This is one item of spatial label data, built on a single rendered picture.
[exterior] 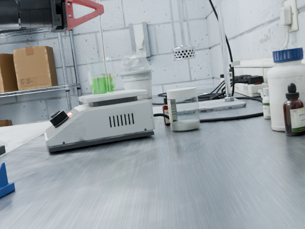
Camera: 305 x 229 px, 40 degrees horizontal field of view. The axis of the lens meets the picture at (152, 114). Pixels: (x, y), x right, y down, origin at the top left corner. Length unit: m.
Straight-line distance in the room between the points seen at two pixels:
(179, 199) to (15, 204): 0.18
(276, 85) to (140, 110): 0.25
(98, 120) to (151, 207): 0.39
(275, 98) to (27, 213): 0.43
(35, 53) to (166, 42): 0.96
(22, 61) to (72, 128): 2.25
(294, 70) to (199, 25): 2.56
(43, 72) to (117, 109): 2.21
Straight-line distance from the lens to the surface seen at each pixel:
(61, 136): 0.76
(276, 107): 0.70
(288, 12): 1.20
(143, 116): 0.78
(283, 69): 0.69
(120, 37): 3.22
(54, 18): 0.76
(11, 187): 0.54
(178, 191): 0.43
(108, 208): 0.41
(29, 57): 2.98
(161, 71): 3.20
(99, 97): 0.76
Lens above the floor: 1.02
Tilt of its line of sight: 6 degrees down
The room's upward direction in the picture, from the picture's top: 7 degrees counter-clockwise
